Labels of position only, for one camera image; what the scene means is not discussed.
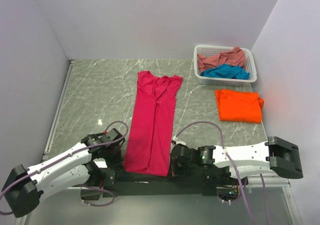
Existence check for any aluminium frame rail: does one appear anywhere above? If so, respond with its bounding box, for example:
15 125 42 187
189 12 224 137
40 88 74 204
15 174 301 225

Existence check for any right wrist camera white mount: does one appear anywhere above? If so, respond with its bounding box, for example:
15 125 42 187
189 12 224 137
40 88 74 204
171 135 186 146

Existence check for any blue t-shirt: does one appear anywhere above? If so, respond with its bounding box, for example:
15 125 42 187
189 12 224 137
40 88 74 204
200 63 251 80

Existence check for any white plastic laundry basket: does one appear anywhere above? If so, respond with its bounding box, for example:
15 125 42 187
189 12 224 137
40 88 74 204
193 45 257 87

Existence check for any magenta pink t-shirt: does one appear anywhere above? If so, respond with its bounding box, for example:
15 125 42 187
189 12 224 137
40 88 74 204
124 71 183 177

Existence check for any folded orange t-shirt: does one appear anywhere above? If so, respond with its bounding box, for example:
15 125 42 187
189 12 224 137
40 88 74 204
214 89 264 124

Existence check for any salmon pink t-shirt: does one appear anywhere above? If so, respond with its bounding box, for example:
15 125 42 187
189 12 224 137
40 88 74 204
197 47 246 72

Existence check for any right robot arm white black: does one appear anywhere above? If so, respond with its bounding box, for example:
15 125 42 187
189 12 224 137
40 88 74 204
170 136 304 185

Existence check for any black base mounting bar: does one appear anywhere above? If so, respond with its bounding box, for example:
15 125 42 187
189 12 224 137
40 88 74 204
83 168 239 197

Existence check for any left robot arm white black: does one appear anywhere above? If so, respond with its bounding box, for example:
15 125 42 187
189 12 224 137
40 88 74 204
0 128 125 218

